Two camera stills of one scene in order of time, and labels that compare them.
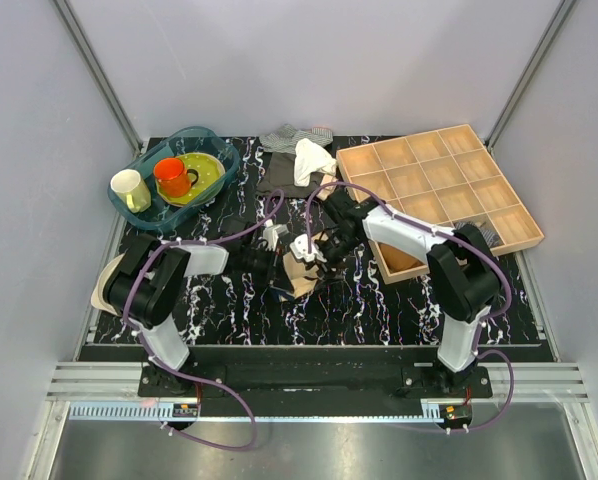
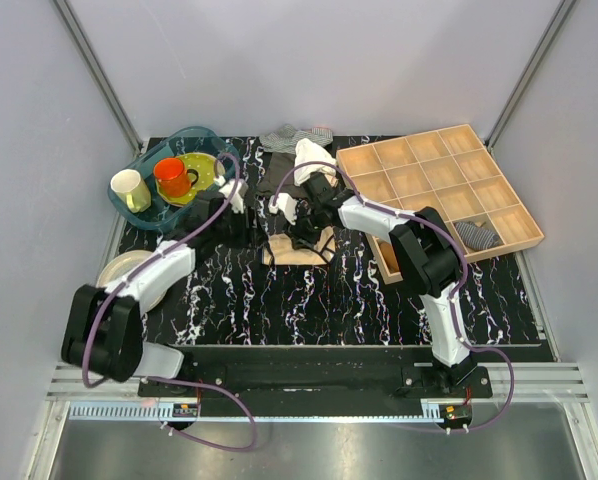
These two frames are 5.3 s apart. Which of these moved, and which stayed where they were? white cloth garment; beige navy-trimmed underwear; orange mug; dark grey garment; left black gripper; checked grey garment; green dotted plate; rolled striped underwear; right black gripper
Moved: right black gripper; left black gripper; beige navy-trimmed underwear
Stayed: checked grey garment; rolled striped underwear; dark grey garment; white cloth garment; orange mug; green dotted plate
